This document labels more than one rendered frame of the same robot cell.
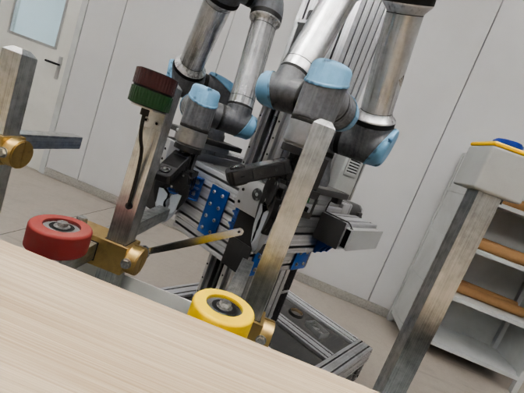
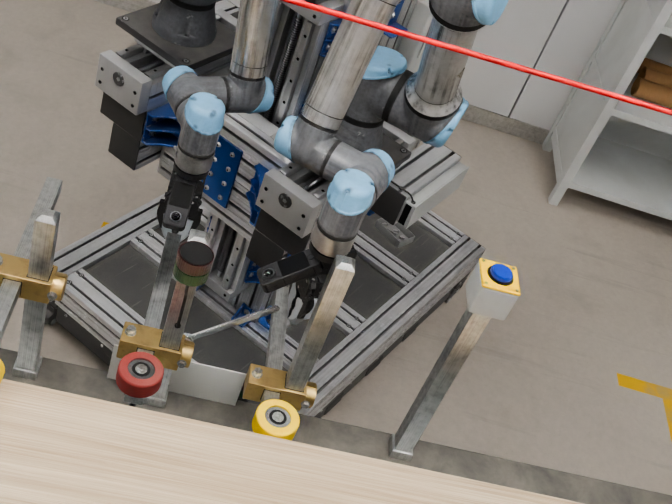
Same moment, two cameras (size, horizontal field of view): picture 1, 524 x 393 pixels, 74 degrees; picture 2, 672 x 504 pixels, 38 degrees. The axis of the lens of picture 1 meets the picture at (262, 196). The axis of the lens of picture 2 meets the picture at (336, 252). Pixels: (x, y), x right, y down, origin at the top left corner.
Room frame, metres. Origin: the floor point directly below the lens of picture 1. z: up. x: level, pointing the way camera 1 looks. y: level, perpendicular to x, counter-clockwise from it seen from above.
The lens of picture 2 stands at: (-0.66, 0.31, 2.23)
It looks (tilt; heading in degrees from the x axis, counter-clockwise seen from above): 40 degrees down; 345
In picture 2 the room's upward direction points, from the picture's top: 22 degrees clockwise
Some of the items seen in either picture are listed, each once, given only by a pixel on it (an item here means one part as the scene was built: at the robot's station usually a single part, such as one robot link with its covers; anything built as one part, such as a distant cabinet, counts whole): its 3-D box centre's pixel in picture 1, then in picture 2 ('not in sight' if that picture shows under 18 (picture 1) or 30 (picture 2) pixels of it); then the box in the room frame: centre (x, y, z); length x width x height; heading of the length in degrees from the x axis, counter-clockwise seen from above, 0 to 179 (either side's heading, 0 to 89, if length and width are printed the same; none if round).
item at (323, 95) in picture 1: (322, 95); (346, 203); (0.64, -0.04, 1.22); 0.09 x 0.08 x 0.11; 154
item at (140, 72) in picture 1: (155, 82); (194, 258); (0.51, 0.20, 1.14); 0.06 x 0.06 x 0.02
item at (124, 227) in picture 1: (127, 219); (174, 328); (0.56, 0.20, 0.91); 0.04 x 0.04 x 0.48; 87
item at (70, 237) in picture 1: (52, 259); (136, 387); (0.45, 0.24, 0.85); 0.08 x 0.08 x 0.11
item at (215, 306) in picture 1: (210, 341); (270, 434); (0.40, 0.00, 0.85); 0.08 x 0.08 x 0.11
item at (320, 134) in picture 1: (270, 261); (308, 350); (0.55, -0.05, 0.93); 0.04 x 0.04 x 0.48; 87
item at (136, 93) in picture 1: (150, 98); (191, 268); (0.51, 0.20, 1.11); 0.06 x 0.06 x 0.02
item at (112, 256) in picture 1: (104, 248); (156, 348); (0.56, 0.22, 0.85); 0.14 x 0.06 x 0.05; 87
